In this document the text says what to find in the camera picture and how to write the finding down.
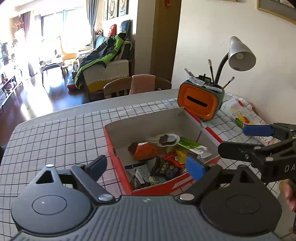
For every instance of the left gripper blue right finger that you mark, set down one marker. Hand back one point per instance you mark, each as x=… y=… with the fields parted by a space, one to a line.
x=196 y=168

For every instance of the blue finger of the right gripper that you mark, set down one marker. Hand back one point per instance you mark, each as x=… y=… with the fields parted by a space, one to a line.
x=258 y=130

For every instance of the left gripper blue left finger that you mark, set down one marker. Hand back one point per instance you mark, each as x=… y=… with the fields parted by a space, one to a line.
x=97 y=167

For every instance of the black snack packet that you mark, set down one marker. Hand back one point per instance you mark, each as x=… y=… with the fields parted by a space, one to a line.
x=163 y=168

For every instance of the clear packet dark cookie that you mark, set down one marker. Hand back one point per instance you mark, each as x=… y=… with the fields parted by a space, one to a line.
x=165 y=140

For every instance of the orange Oreo snack bag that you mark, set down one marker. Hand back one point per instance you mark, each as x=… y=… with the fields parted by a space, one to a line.
x=146 y=150

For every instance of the green small snack packet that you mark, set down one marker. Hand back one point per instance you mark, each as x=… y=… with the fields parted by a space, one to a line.
x=155 y=180

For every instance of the person's hand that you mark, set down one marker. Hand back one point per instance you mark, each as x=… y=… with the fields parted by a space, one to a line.
x=287 y=188

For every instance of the green snack bar packet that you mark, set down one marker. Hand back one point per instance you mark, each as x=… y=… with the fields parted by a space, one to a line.
x=199 y=150

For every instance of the colourful paper sheet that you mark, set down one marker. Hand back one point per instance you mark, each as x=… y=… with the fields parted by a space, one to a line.
x=241 y=112

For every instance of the red yellow snack packet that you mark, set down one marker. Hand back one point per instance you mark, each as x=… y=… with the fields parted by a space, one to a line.
x=176 y=158

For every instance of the checkered white tablecloth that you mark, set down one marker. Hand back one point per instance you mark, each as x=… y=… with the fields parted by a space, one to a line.
x=71 y=140

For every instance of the red cardboard box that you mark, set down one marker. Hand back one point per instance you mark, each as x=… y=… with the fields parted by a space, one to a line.
x=122 y=134

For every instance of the white grey snack packet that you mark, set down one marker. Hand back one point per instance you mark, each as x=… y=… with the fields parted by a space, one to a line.
x=138 y=175

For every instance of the paint brush short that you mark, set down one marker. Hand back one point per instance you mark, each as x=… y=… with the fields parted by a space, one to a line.
x=228 y=82

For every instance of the orange green tissue holder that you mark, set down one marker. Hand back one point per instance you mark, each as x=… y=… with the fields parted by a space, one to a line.
x=202 y=100

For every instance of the grey desk lamp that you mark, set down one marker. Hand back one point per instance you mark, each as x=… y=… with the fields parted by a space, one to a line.
x=239 y=58

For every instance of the sofa with cream cover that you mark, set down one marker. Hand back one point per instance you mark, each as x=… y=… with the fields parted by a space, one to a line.
x=97 y=76

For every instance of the wooden chair with pink cloth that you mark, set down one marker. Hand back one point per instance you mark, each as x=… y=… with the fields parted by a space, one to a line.
x=135 y=85

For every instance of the coffee table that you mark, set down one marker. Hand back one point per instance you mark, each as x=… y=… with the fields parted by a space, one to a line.
x=63 y=68

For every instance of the tv cabinet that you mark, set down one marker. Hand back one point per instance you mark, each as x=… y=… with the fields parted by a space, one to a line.
x=8 y=87

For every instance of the green black jacket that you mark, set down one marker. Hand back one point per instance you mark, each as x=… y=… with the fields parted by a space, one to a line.
x=102 y=55

